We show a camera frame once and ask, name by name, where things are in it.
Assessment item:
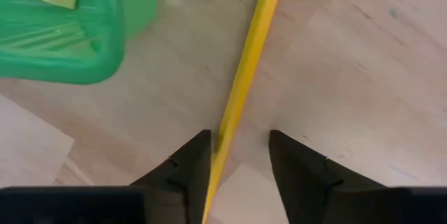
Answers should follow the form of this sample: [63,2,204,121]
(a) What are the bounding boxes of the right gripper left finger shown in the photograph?
[129,129,212,224]

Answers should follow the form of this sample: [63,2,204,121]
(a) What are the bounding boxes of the green slotted plastic bin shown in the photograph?
[0,0,158,86]

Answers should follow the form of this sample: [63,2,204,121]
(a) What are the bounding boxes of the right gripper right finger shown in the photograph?
[269,130,385,224]

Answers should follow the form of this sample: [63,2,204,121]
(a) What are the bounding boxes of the yellow pencil with pink eraser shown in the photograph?
[201,0,288,224]

